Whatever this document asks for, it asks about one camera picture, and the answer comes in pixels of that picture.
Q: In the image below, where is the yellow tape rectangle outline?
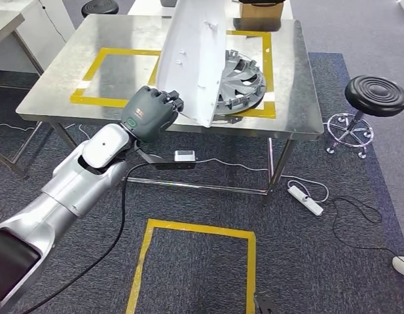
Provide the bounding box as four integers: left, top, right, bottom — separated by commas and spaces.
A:
70, 30, 276, 119

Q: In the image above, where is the white power strip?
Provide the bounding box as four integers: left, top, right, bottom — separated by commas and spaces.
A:
287, 184, 324, 217

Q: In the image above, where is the silver wheel hubcap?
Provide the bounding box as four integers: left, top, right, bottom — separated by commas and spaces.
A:
215, 48, 267, 116

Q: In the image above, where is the white table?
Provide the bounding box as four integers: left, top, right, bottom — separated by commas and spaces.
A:
128, 0, 294, 21

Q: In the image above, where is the thin black floor cable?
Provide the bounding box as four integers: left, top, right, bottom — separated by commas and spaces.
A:
330, 196, 404, 257

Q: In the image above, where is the steel side table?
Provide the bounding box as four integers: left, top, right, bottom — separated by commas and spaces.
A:
0, 9, 47, 179

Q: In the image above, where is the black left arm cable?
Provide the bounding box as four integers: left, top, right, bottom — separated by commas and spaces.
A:
21, 162, 157, 314

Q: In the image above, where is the white cabinet panel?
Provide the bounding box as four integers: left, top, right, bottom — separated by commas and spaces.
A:
0, 0, 76, 75

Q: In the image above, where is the white rounded object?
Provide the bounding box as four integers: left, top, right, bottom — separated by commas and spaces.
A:
392, 255, 404, 279

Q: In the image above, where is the yellow floor tape square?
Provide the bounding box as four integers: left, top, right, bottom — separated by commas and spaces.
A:
126, 218, 256, 314

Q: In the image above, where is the white plastic trim part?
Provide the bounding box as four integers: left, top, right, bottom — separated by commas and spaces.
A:
155, 0, 228, 129

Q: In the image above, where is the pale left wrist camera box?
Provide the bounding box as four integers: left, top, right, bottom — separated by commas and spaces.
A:
138, 147, 196, 171

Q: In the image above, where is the white floor cable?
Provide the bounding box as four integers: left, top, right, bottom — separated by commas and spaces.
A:
194, 157, 330, 205

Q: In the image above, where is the black robot right foot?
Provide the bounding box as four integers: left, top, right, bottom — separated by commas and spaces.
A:
253, 294, 281, 314

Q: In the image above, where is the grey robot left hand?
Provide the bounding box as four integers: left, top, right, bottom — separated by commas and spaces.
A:
120, 86, 185, 144

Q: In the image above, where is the steel workbench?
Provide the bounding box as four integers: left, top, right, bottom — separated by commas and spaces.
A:
15, 14, 325, 207

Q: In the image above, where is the brown cardboard box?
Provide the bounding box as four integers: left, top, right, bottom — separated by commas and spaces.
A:
238, 0, 285, 20

